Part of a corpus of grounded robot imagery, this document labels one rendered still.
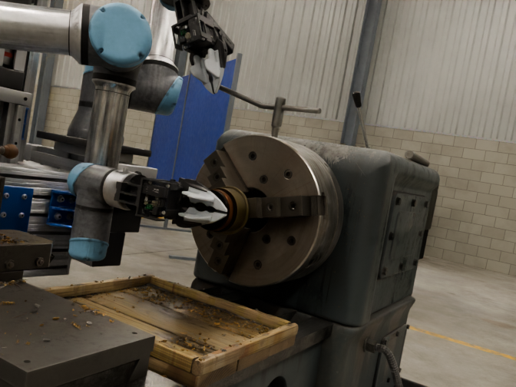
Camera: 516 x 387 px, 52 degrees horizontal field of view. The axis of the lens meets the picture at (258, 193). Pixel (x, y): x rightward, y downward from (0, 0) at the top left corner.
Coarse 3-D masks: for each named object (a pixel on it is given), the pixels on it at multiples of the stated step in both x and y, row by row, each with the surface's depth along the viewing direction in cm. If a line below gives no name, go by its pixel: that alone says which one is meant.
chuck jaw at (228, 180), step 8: (216, 152) 110; (224, 152) 113; (208, 160) 111; (216, 160) 110; (224, 160) 110; (208, 168) 111; (216, 168) 110; (224, 168) 108; (232, 168) 111; (208, 176) 108; (216, 176) 108; (224, 176) 106; (232, 176) 108; (216, 184) 105; (224, 184) 104; (232, 184) 106; (240, 184) 109; (248, 192) 110
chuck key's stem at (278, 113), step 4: (276, 100) 112; (280, 100) 112; (284, 100) 112; (276, 104) 112; (280, 104) 112; (284, 104) 112; (276, 108) 112; (280, 108) 112; (276, 112) 112; (280, 112) 112; (276, 116) 112; (280, 116) 112; (272, 120) 112; (276, 120) 112; (280, 120) 112; (272, 124) 112; (276, 124) 112; (280, 124) 112; (276, 128) 112; (272, 132) 113; (276, 132) 112; (272, 136) 112; (276, 136) 112
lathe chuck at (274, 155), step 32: (256, 160) 110; (288, 160) 106; (256, 192) 117; (288, 192) 106; (320, 192) 103; (256, 224) 119; (288, 224) 105; (320, 224) 102; (256, 256) 109; (288, 256) 105; (320, 256) 110
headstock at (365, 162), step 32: (352, 160) 116; (384, 160) 114; (352, 192) 115; (384, 192) 114; (416, 192) 146; (352, 224) 115; (384, 224) 118; (416, 224) 147; (352, 256) 115; (384, 256) 126; (416, 256) 160; (256, 288) 126; (288, 288) 122; (320, 288) 118; (352, 288) 115; (384, 288) 134; (352, 320) 115
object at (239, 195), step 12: (216, 192) 97; (228, 192) 99; (240, 192) 101; (204, 204) 100; (228, 204) 96; (240, 204) 99; (228, 216) 96; (240, 216) 99; (204, 228) 98; (216, 228) 97; (228, 228) 99; (240, 228) 101
